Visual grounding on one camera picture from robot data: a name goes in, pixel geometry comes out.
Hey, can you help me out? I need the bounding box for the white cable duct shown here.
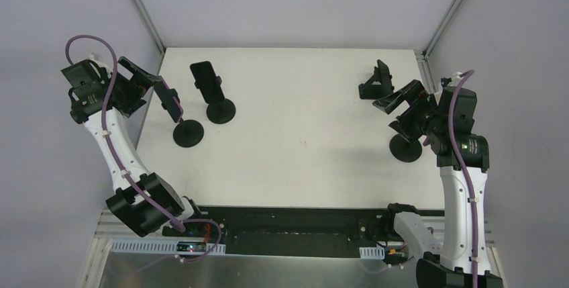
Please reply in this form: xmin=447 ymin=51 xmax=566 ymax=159
xmin=110 ymin=239 xmax=226 ymax=256
xmin=359 ymin=246 xmax=385 ymax=260

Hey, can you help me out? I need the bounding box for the black folding phone stand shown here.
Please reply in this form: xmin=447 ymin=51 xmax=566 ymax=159
xmin=358 ymin=65 xmax=384 ymax=100

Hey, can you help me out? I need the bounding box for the left white cable duct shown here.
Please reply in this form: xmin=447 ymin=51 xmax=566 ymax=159
xmin=110 ymin=239 xmax=226 ymax=256

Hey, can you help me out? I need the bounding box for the right white cable duct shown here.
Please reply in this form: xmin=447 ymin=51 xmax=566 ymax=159
xmin=359 ymin=246 xmax=385 ymax=260

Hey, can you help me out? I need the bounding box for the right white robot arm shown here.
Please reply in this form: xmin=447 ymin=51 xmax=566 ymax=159
xmin=374 ymin=70 xmax=503 ymax=287

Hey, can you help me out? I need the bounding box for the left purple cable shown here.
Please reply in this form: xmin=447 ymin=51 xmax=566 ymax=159
xmin=64 ymin=34 xmax=223 ymax=265

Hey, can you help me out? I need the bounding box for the black round-base phone stand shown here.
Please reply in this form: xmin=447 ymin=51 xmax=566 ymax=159
xmin=160 ymin=95 xmax=205 ymax=148

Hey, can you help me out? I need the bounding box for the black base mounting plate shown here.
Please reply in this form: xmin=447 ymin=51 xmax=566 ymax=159
xmin=161 ymin=203 xmax=416 ymax=258

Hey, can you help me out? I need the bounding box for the right black round-base stand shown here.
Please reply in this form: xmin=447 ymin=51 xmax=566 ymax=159
xmin=389 ymin=134 xmax=422 ymax=163

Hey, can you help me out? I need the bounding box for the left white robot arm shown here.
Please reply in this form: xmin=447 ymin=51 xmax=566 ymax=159
xmin=62 ymin=55 xmax=205 ymax=238

